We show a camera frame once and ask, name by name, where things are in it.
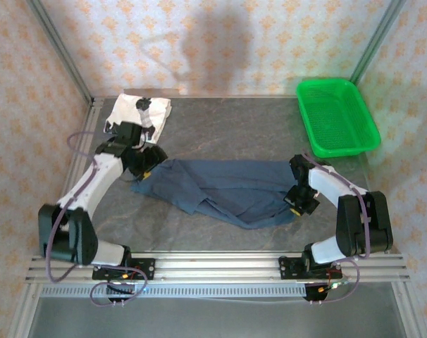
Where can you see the aluminium table edge rail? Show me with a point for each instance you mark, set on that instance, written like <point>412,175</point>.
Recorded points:
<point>90,119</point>
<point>409,310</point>

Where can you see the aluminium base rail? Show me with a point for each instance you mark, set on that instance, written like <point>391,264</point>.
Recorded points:
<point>217,267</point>

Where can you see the green plastic basket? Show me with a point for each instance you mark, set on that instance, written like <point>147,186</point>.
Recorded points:
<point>337,116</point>

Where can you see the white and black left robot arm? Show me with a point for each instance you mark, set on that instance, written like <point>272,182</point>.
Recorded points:
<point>93,183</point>

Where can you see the aluminium frame post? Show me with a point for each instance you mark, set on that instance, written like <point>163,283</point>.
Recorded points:
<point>58,45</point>
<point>375,38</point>

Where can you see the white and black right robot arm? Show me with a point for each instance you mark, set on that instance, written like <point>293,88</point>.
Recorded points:
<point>326,179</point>

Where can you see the white t-shirt with arm print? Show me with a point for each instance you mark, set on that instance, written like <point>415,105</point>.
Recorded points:
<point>129,109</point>

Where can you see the blue t-shirt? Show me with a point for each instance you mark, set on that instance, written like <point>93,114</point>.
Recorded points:
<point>217,183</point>

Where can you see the small circuit board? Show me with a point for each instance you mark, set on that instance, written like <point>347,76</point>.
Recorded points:
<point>332,286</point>

